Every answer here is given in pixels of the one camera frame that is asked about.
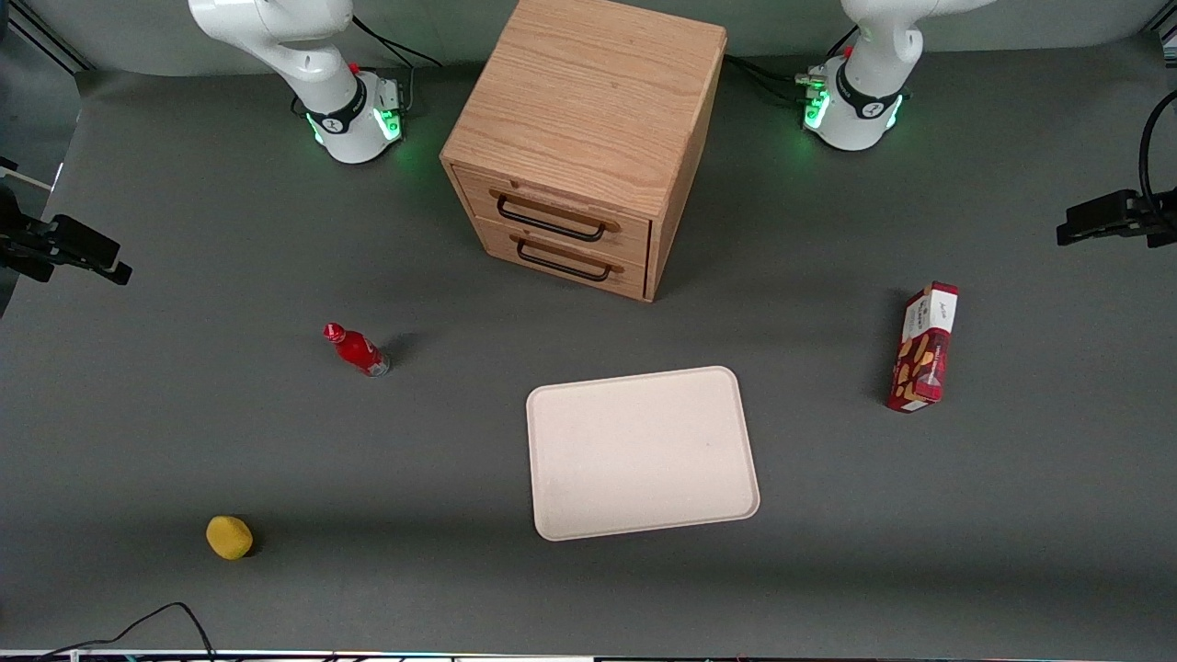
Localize wooden two-drawer cabinet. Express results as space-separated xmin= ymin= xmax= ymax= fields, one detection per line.
xmin=440 ymin=0 xmax=728 ymax=303

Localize black right arm base cable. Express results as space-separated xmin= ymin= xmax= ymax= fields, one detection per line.
xmin=351 ymin=14 xmax=444 ymax=71

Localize black camera cable loop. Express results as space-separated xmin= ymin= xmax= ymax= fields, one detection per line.
xmin=1138 ymin=89 xmax=1177 ymax=200

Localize small red bottle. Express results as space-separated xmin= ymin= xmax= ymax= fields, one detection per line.
xmin=323 ymin=323 xmax=392 ymax=378

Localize yellow lemon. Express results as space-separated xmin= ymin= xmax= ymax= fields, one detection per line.
xmin=206 ymin=516 xmax=255 ymax=561

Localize thin black table-edge cable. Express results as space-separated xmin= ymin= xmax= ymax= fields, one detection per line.
xmin=35 ymin=602 xmax=218 ymax=662

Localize beige rectangular tray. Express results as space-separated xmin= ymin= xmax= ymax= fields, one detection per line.
xmin=526 ymin=366 xmax=761 ymax=542

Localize black left arm base cable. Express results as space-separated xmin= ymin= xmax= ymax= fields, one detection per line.
xmin=724 ymin=25 xmax=862 ymax=108

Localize black side camera mount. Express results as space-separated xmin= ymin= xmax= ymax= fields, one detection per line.
xmin=1056 ymin=188 xmax=1177 ymax=250
xmin=0 ymin=156 xmax=134 ymax=287

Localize black metal drawer handle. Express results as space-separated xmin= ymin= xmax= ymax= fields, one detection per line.
xmin=516 ymin=234 xmax=613 ymax=283
xmin=497 ymin=190 xmax=609 ymax=244

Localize red cookie box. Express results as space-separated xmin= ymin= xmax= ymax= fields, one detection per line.
xmin=886 ymin=281 xmax=960 ymax=414

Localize black arm base cable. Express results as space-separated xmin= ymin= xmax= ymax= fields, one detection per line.
xmin=351 ymin=14 xmax=444 ymax=71
xmin=724 ymin=25 xmax=862 ymax=108

